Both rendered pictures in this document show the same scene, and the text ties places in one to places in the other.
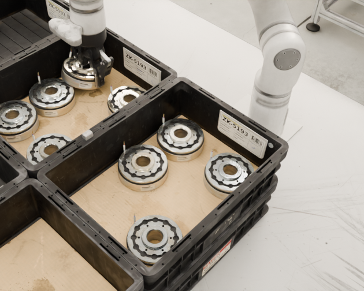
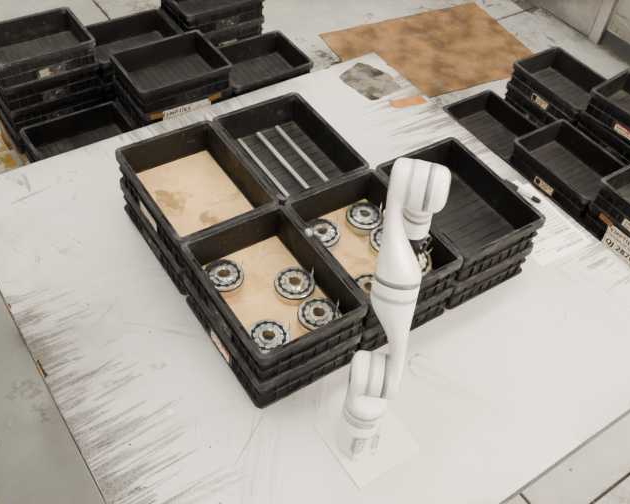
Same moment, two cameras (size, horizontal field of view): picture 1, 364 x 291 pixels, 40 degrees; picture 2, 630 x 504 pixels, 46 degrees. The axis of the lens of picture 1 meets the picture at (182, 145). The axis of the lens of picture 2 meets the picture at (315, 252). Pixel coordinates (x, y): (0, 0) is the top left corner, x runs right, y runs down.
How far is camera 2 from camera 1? 1.55 m
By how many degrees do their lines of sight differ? 62
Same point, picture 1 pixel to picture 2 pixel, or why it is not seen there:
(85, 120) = (360, 263)
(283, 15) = (391, 360)
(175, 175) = (284, 309)
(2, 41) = (475, 222)
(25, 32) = (489, 238)
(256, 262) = (212, 384)
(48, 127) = (357, 240)
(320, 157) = (311, 489)
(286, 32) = (370, 360)
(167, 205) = (256, 297)
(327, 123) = not seen: outside the picture
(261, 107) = not seen: hidden behind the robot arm
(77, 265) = not seen: hidden behind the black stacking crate
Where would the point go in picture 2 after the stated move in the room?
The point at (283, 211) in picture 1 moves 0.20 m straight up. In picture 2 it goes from (255, 424) to (257, 379)
